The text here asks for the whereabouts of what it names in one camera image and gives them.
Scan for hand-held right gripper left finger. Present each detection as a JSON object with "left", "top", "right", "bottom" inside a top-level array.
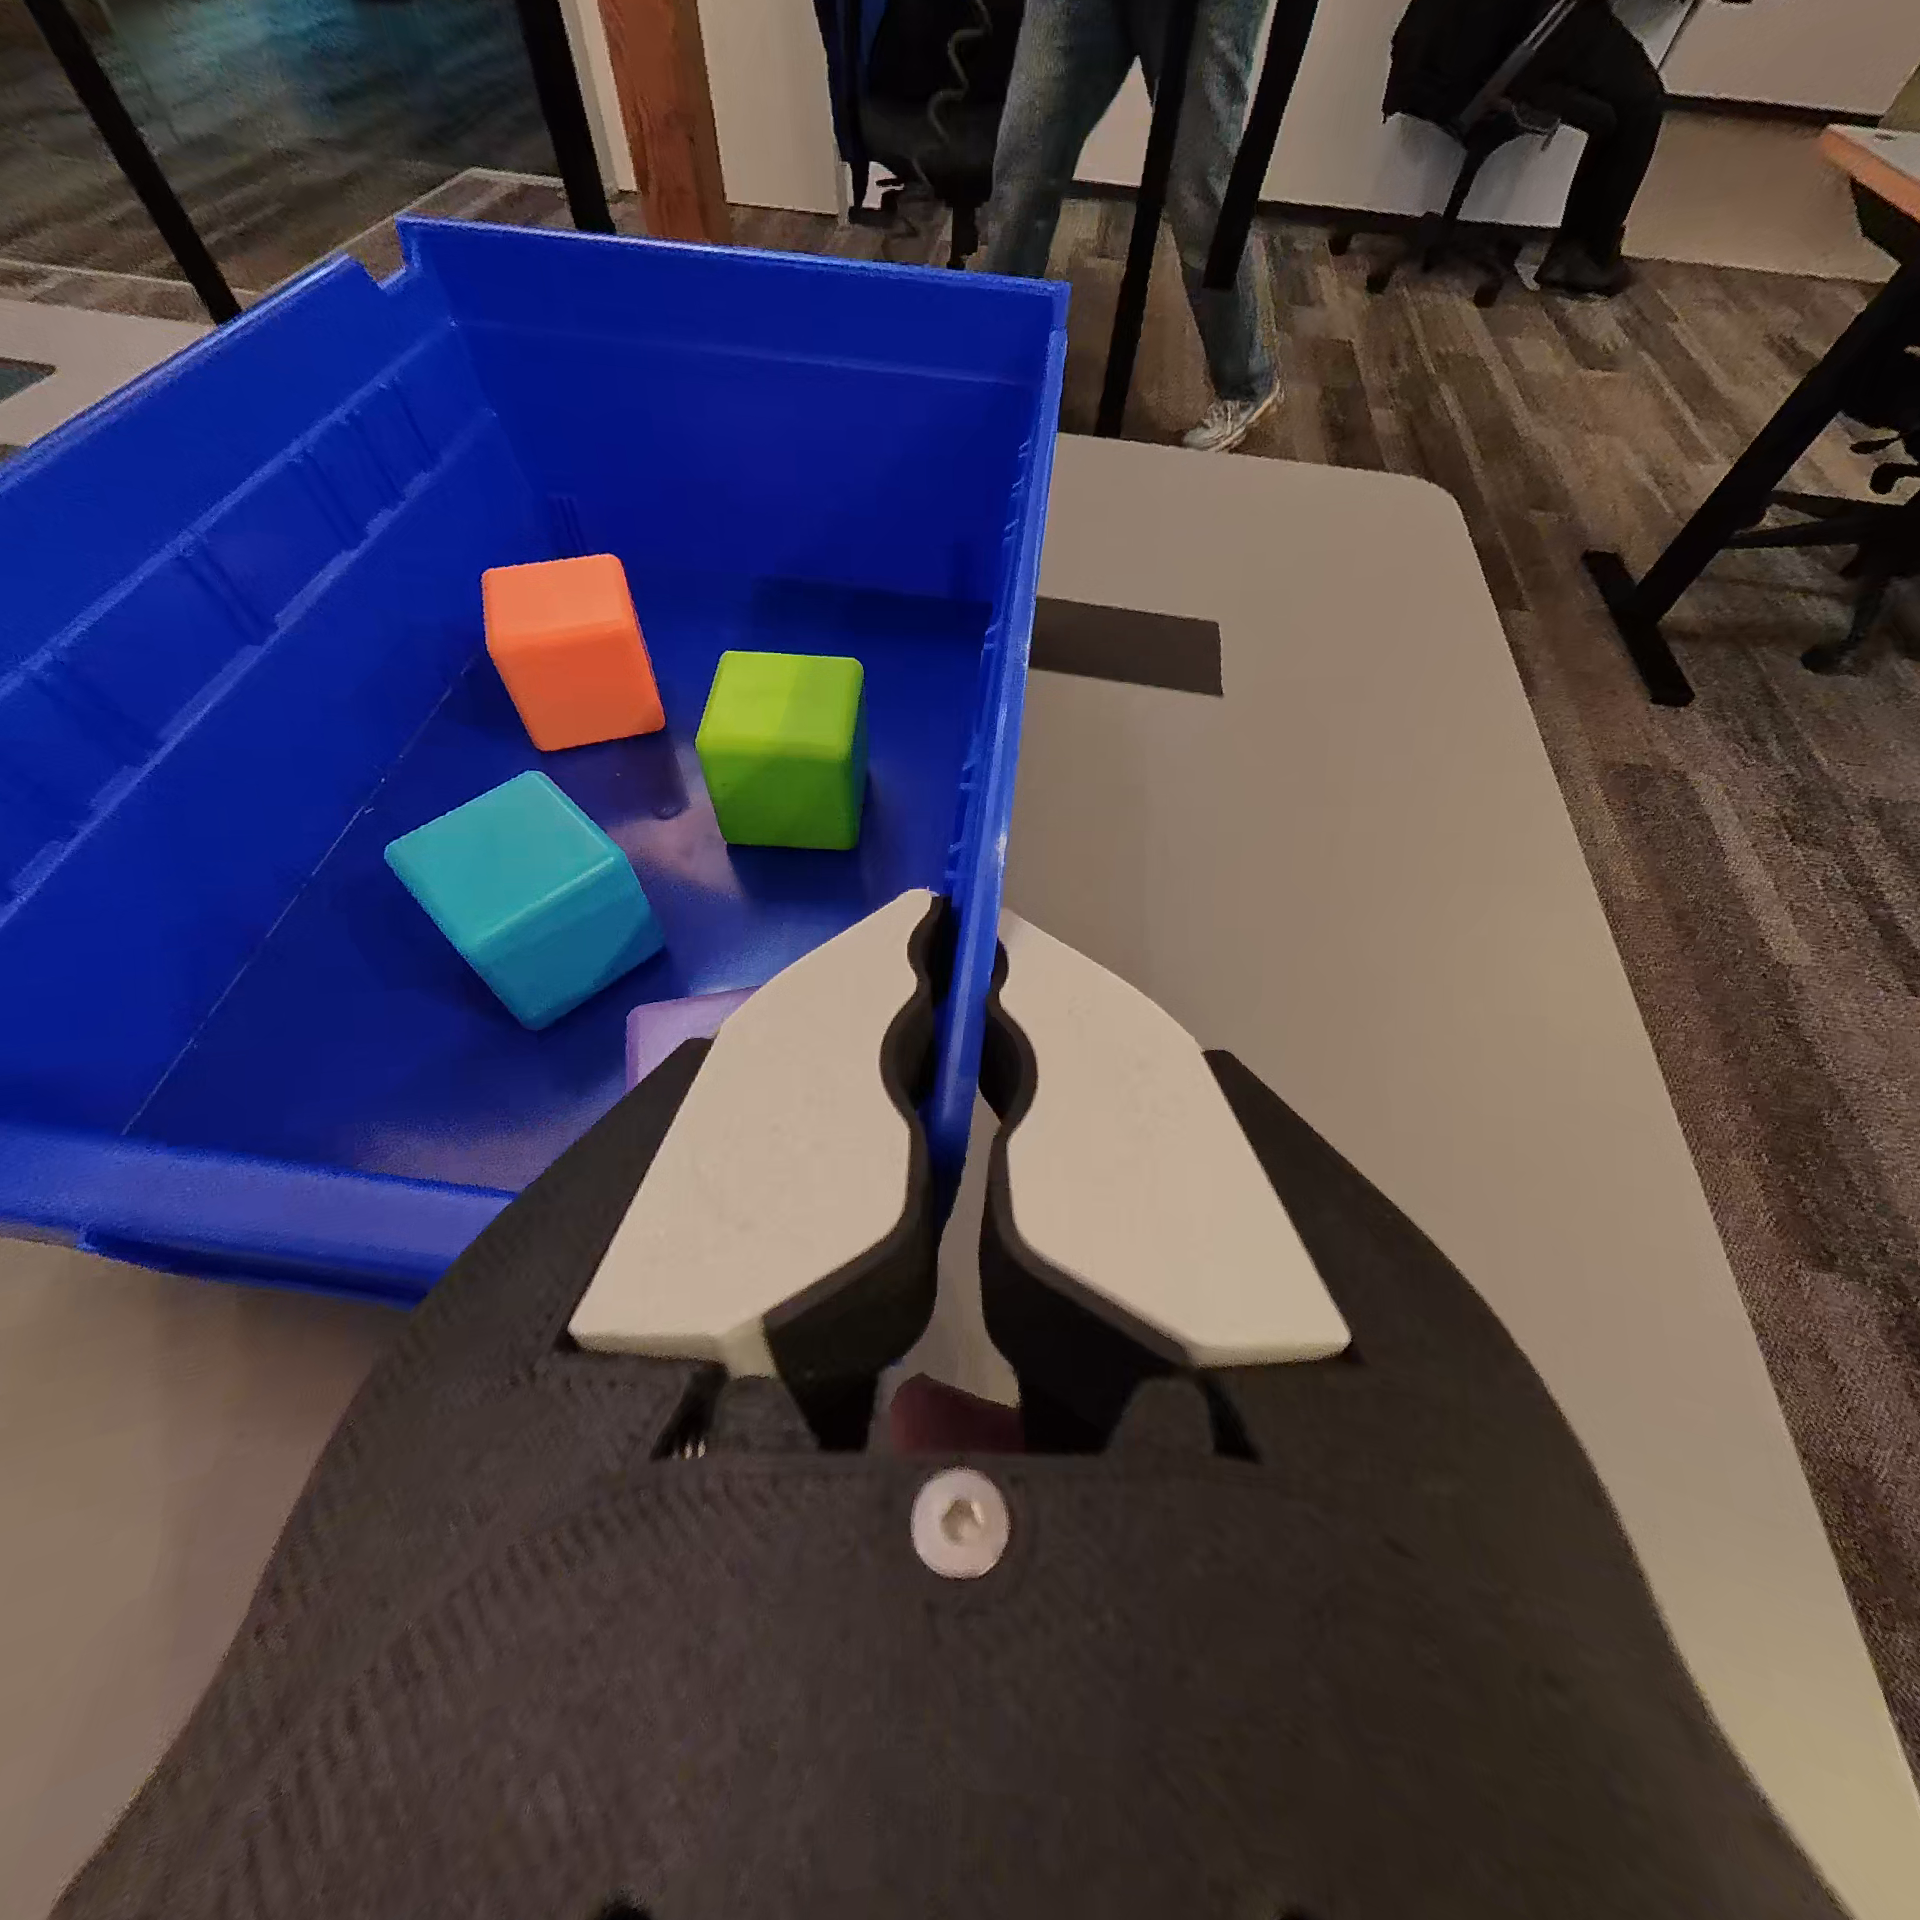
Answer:
[{"left": 568, "top": 887, "right": 951, "bottom": 1455}]

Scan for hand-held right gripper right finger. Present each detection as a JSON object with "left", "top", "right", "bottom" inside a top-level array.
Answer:
[{"left": 978, "top": 907, "right": 1354, "bottom": 1455}]

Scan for purple cube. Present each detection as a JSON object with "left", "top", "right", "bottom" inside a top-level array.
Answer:
[{"left": 626, "top": 987, "right": 760, "bottom": 1087}]

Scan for cyan cube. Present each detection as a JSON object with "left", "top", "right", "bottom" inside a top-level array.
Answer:
[{"left": 384, "top": 770, "right": 666, "bottom": 1034}]

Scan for lime green cube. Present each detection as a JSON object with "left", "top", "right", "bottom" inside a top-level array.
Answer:
[{"left": 696, "top": 648, "right": 868, "bottom": 852}]

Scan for orange cube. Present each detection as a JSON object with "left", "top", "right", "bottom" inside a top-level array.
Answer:
[{"left": 480, "top": 551, "right": 668, "bottom": 752}]

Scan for blue plastic bin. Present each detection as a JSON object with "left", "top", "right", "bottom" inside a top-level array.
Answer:
[{"left": 0, "top": 218, "right": 1070, "bottom": 1308}]

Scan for grey desk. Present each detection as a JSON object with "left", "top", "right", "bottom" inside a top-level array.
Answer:
[{"left": 0, "top": 255, "right": 1920, "bottom": 1920}]

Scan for wooden table black legs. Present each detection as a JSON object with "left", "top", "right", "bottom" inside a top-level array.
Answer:
[{"left": 1583, "top": 119, "right": 1920, "bottom": 707}]

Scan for black metal pole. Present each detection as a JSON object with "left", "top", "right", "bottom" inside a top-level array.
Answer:
[
  {"left": 23, "top": 0, "right": 244, "bottom": 325},
  {"left": 515, "top": 0, "right": 620, "bottom": 237},
  {"left": 1096, "top": 0, "right": 1202, "bottom": 436}
]

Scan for wooden pillar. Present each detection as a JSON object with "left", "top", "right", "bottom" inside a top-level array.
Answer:
[{"left": 596, "top": 0, "right": 736, "bottom": 245}]

